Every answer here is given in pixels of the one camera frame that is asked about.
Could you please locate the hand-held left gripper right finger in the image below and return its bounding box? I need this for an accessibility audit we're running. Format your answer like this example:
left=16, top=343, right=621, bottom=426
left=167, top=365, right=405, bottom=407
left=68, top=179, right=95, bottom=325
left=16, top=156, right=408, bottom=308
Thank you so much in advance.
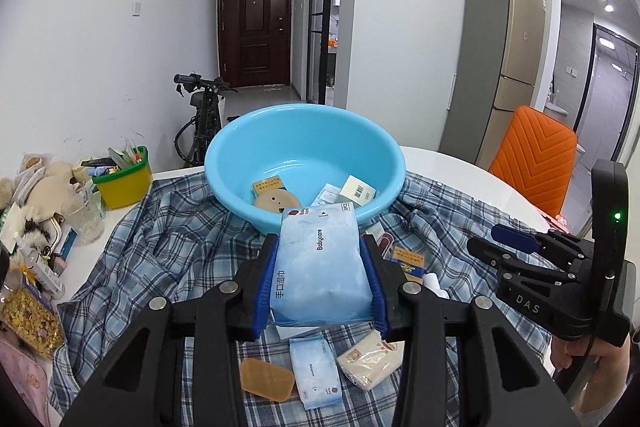
left=360, top=234, right=583, bottom=427

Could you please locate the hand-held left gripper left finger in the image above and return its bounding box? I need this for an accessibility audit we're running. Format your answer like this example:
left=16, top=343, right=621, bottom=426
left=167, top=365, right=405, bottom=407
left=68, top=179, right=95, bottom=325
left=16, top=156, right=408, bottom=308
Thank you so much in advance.
left=60, top=234, right=281, bottom=427

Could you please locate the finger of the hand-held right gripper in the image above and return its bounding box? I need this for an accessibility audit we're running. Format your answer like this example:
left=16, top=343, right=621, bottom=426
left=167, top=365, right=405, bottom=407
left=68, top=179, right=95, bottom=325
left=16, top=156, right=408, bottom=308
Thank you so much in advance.
left=467, top=237, right=582, bottom=286
left=491, top=224, right=596, bottom=264

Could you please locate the blue wet wipes pack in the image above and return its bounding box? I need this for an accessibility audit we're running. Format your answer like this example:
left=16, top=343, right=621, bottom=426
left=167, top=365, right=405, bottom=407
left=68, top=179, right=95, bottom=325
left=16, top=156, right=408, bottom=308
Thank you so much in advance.
left=269, top=203, right=376, bottom=327

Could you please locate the tan waffle pad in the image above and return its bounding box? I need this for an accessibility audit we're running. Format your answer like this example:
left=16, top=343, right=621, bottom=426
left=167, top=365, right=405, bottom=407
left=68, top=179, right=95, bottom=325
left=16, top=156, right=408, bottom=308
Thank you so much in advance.
left=239, top=357, right=296, bottom=403

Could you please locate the blue plastic basin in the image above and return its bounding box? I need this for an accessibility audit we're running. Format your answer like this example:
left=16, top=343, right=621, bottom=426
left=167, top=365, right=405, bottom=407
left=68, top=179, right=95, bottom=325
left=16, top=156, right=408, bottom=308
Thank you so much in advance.
left=204, top=103, right=407, bottom=237

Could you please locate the person's right hand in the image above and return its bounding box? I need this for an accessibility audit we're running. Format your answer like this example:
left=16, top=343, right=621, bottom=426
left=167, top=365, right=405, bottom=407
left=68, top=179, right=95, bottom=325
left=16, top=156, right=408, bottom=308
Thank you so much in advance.
left=550, top=334, right=636, bottom=389

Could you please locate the yellow label packet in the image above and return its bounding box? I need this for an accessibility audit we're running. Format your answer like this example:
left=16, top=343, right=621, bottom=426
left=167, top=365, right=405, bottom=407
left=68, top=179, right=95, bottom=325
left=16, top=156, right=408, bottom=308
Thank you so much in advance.
left=251, top=177, right=286, bottom=198
left=392, top=246, right=426, bottom=284

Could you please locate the beige snack packet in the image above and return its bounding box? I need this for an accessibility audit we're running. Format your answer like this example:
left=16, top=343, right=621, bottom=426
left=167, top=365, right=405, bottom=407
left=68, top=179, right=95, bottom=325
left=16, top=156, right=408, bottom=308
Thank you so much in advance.
left=336, top=328, right=405, bottom=391

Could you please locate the white tube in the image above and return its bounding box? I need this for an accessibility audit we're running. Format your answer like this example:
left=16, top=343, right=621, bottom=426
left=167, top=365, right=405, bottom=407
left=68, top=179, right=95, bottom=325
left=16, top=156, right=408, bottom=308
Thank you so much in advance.
left=424, top=273, right=448, bottom=299

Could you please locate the orange chair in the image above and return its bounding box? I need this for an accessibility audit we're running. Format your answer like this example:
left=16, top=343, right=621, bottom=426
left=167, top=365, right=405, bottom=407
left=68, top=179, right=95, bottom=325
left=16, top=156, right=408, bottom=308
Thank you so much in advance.
left=487, top=105, right=578, bottom=218

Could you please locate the small blue wipes pack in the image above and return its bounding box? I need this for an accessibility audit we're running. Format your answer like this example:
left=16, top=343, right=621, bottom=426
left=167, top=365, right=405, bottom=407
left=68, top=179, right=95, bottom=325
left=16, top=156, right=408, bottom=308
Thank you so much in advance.
left=289, top=332, right=343, bottom=410

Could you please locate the round beige face disc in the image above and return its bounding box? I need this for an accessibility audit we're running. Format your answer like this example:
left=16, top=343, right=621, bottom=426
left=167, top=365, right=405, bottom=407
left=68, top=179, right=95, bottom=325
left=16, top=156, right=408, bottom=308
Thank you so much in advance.
left=252, top=188, right=301, bottom=215

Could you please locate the blue plaid shirt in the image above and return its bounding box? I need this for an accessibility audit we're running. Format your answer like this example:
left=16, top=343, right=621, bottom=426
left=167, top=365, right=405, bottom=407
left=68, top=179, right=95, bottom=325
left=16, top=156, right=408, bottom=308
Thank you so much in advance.
left=47, top=167, right=556, bottom=427

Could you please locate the cream barcode box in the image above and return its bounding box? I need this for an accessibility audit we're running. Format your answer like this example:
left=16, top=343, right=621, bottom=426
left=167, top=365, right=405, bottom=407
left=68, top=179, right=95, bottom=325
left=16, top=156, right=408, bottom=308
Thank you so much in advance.
left=340, top=175, right=377, bottom=206

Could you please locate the small white box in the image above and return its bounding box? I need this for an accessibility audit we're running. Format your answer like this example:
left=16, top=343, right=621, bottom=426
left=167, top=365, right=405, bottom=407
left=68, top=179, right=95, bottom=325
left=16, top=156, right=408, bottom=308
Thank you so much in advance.
left=314, top=183, right=343, bottom=208

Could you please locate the grey and gold refrigerator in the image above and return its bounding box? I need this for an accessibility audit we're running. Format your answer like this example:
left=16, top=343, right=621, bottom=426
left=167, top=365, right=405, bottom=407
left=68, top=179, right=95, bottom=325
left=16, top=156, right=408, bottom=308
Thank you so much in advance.
left=439, top=0, right=547, bottom=170

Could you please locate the green and yellow bucket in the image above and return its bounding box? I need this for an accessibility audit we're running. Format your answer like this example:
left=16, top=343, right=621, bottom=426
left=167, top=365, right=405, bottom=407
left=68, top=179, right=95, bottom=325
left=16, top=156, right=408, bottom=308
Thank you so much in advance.
left=92, top=146, right=153, bottom=209

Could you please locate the black electric scooter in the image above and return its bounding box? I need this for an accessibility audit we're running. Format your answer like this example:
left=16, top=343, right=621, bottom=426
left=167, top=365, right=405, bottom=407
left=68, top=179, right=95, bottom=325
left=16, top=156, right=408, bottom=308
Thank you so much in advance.
left=173, top=73, right=240, bottom=168

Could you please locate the clear glass cup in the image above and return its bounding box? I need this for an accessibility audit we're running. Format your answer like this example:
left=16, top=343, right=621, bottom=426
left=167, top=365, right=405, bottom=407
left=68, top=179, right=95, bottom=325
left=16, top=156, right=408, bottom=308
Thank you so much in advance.
left=64, top=192, right=106, bottom=244

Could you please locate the white spray bottle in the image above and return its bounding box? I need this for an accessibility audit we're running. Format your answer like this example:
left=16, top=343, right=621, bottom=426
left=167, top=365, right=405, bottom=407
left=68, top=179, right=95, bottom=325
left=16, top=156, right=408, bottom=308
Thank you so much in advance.
left=15, top=232, right=66, bottom=298

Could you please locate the granola snack bag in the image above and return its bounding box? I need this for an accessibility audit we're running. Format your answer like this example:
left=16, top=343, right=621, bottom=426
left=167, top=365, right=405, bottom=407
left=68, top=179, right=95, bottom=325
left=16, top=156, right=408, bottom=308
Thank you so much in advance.
left=0, top=279, right=66, bottom=355

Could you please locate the beige plush toy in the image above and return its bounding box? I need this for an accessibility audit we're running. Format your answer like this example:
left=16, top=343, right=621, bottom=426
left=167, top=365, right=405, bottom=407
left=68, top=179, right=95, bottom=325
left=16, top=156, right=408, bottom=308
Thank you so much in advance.
left=10, top=161, right=93, bottom=228

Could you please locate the pink floral pouch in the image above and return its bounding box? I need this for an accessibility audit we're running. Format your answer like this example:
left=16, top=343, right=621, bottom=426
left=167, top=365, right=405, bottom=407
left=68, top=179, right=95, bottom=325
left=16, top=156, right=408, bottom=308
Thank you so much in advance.
left=0, top=337, right=51, bottom=423

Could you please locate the dark brown door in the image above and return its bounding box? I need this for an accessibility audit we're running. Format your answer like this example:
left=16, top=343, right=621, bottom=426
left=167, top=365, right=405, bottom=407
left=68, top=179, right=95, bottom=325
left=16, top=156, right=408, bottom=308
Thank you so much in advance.
left=218, top=0, right=294, bottom=88

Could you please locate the black framed glass door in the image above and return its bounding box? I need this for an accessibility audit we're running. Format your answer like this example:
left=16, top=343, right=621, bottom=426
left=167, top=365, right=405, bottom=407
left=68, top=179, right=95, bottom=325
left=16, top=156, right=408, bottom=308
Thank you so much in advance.
left=310, top=0, right=346, bottom=105

